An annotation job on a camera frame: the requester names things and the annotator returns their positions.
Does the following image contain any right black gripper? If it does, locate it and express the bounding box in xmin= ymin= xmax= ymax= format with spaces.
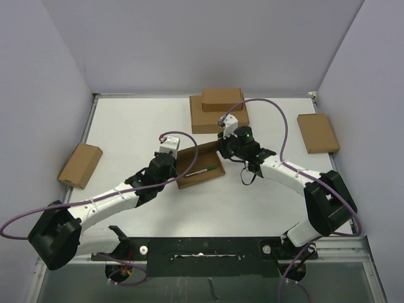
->
xmin=216 ymin=129 xmax=246 ymax=161

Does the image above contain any green white marker pen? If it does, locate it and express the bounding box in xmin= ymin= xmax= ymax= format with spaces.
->
xmin=185 ymin=165 xmax=217 ymax=178

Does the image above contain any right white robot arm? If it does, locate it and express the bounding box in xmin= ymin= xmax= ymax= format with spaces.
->
xmin=218 ymin=123 xmax=357 ymax=258

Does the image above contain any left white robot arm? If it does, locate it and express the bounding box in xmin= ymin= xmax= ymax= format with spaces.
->
xmin=28 ymin=151 xmax=177 ymax=270

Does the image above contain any large closed cardboard box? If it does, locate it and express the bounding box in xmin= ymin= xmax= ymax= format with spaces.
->
xmin=189 ymin=95 xmax=250 ymax=134

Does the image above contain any small closed cardboard box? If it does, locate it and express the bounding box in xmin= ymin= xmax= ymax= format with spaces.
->
xmin=202 ymin=88 xmax=244 ymax=112

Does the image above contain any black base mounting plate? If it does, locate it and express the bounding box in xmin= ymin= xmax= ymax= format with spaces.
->
xmin=109 ymin=237 xmax=318 ymax=280

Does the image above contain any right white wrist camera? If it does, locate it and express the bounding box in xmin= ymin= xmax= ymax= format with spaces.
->
xmin=218 ymin=114 xmax=239 ymax=139

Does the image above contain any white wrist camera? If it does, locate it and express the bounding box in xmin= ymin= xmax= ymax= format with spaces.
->
xmin=158 ymin=135 xmax=181 ymax=159
xmin=218 ymin=114 xmax=239 ymax=139

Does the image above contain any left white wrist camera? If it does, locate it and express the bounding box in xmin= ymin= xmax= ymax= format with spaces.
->
xmin=158 ymin=135 xmax=181 ymax=159

